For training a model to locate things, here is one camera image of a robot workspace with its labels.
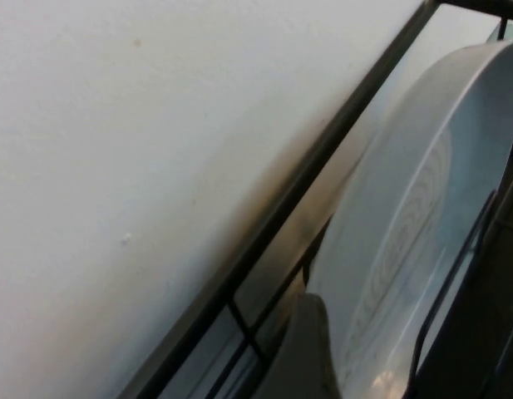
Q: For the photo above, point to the light grey round plate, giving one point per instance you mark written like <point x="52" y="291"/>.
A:
<point x="405" y="208"/>

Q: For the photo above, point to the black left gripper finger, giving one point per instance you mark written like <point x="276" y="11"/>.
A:
<point x="310" y="357"/>

